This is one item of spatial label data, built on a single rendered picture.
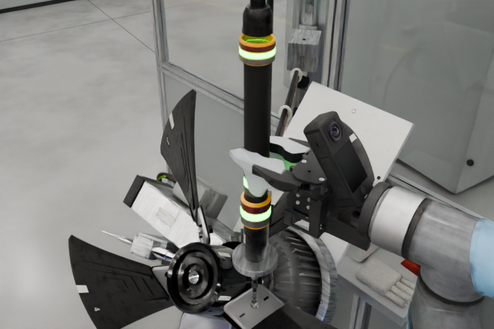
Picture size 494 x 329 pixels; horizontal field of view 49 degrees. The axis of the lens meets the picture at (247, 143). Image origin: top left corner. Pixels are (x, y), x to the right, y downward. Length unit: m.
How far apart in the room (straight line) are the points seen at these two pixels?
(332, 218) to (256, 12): 0.27
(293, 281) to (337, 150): 0.44
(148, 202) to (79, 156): 2.31
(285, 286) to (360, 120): 0.38
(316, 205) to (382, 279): 0.79
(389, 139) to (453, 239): 0.52
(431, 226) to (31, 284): 2.33
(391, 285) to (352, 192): 0.80
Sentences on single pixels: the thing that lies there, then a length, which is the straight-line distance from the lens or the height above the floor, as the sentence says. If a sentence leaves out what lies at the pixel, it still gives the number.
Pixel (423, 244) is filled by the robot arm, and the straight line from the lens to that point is 0.63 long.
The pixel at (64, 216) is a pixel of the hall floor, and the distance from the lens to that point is 3.10.
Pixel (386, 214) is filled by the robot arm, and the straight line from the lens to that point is 0.64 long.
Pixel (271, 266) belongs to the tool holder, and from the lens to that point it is 0.84.
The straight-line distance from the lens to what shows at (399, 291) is 1.43.
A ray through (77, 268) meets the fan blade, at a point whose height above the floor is 1.08.
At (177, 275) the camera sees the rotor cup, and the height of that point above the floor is 1.20.
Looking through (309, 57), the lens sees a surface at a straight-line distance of 1.29.
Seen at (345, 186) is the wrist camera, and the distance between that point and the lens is 0.65.
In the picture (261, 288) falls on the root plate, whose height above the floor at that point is 1.19.
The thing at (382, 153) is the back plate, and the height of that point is 1.30.
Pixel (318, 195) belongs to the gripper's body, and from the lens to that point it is 0.67.
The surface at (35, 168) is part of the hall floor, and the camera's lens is 3.53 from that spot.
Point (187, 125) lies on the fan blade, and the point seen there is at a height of 1.38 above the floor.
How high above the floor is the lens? 1.91
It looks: 33 degrees down
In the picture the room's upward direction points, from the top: straight up
